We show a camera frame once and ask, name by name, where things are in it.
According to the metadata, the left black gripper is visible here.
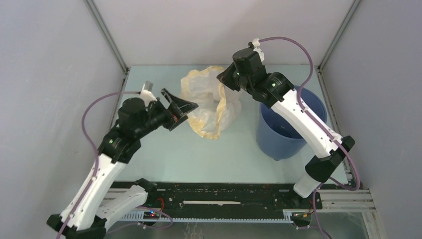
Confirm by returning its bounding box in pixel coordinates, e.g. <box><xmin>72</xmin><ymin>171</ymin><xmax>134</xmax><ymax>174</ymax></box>
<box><xmin>135</xmin><ymin>88</ymin><xmax>199</xmax><ymax>138</ymax></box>

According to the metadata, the translucent white yellow trash bag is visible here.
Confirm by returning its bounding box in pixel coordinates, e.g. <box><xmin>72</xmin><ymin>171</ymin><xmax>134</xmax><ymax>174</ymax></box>
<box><xmin>181</xmin><ymin>66</ymin><xmax>242</xmax><ymax>140</ymax></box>

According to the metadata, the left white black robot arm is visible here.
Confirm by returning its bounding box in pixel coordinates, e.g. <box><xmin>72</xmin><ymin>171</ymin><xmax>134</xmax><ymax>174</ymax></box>
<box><xmin>47</xmin><ymin>89</ymin><xmax>198</xmax><ymax>239</ymax></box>

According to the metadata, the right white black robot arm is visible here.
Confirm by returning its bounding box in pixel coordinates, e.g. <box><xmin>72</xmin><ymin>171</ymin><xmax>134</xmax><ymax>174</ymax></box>
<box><xmin>217</xmin><ymin>47</ymin><xmax>355</xmax><ymax>208</ymax></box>

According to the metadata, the blue plastic trash bin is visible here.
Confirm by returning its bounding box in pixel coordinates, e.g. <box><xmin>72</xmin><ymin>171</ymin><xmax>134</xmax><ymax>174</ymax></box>
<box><xmin>256</xmin><ymin>88</ymin><xmax>327</xmax><ymax>161</ymax></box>

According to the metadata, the right aluminium corner profile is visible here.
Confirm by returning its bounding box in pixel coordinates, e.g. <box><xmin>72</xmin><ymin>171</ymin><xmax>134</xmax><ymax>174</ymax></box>
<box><xmin>317</xmin><ymin>0</ymin><xmax>363</xmax><ymax>71</ymax></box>

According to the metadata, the aluminium corner profile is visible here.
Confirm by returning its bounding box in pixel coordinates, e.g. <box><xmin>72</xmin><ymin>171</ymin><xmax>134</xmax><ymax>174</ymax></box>
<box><xmin>317</xmin><ymin>0</ymin><xmax>363</xmax><ymax>71</ymax></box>
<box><xmin>84</xmin><ymin>0</ymin><xmax>129</xmax><ymax>74</ymax></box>

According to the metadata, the left aluminium corner profile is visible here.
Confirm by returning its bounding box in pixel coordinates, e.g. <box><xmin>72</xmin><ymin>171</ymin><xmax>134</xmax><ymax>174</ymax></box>
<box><xmin>84</xmin><ymin>0</ymin><xmax>129</xmax><ymax>74</ymax></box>

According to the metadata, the left circuit board with leds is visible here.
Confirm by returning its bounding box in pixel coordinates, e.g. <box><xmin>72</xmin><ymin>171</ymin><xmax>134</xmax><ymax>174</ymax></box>
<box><xmin>142</xmin><ymin>211</ymin><xmax>161</xmax><ymax>220</ymax></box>

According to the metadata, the right circuit board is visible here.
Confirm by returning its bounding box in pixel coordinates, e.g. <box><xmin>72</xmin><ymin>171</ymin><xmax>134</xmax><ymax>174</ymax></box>
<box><xmin>291</xmin><ymin>213</ymin><xmax>313</xmax><ymax>221</ymax></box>

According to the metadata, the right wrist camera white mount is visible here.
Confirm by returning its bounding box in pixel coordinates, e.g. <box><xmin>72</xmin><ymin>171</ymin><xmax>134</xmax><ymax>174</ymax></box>
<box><xmin>248</xmin><ymin>38</ymin><xmax>265</xmax><ymax>62</ymax></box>

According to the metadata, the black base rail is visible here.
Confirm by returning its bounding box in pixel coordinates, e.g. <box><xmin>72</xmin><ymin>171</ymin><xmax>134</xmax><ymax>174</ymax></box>
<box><xmin>105</xmin><ymin>180</ymin><xmax>322</xmax><ymax>222</ymax></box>

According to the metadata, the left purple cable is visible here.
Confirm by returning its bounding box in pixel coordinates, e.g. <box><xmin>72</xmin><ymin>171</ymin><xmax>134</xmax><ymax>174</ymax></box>
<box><xmin>54</xmin><ymin>91</ymin><xmax>141</xmax><ymax>239</ymax></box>

